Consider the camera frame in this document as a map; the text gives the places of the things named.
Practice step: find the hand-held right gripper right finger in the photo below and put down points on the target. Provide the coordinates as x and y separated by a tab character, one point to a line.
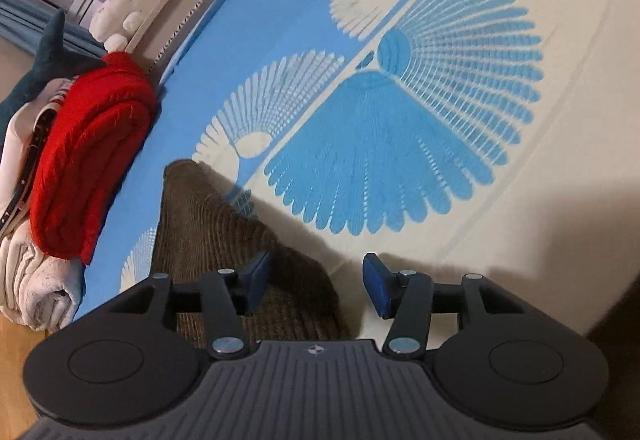
377	285

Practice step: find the red knitted sweater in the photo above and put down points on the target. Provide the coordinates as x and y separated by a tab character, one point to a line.
90	145

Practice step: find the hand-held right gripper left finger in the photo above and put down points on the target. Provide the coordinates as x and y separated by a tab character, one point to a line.
258	282

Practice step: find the white plush toy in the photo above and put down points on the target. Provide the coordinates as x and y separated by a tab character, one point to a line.
117	17

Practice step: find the dark teal shark plush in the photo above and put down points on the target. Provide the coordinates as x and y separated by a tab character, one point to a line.
50	62

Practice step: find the blue curtain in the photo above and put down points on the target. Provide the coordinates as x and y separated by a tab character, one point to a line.
30	17

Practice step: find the blue and white printed bedsheet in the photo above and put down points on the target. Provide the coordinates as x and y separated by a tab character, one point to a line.
450	120

